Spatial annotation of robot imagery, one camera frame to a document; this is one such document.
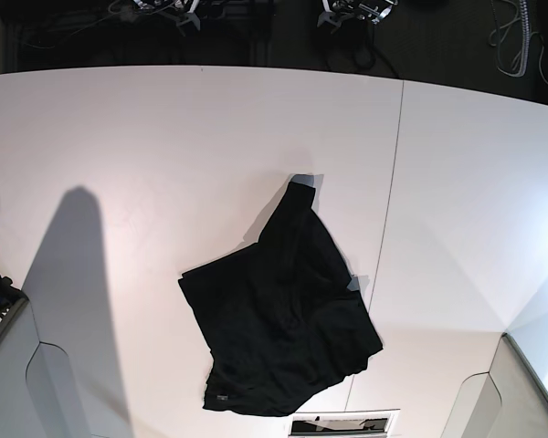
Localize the black t-shirt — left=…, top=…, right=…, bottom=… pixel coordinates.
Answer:
left=179, top=174, right=383, bottom=417

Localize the printed paper sheet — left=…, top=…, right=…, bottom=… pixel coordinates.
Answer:
left=288, top=410, right=400, bottom=438

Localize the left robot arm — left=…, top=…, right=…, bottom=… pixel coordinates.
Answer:
left=317, top=0, right=399, bottom=27

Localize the grey bin at left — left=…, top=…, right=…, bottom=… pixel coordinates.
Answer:
left=0, top=276, right=91, bottom=437

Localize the grey panel at right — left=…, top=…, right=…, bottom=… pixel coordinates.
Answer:
left=442, top=333, right=548, bottom=437

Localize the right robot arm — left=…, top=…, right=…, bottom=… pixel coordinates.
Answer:
left=133, top=0, right=201, bottom=31

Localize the grey coiled cable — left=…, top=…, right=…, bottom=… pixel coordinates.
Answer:
left=487, top=0, right=548, bottom=87

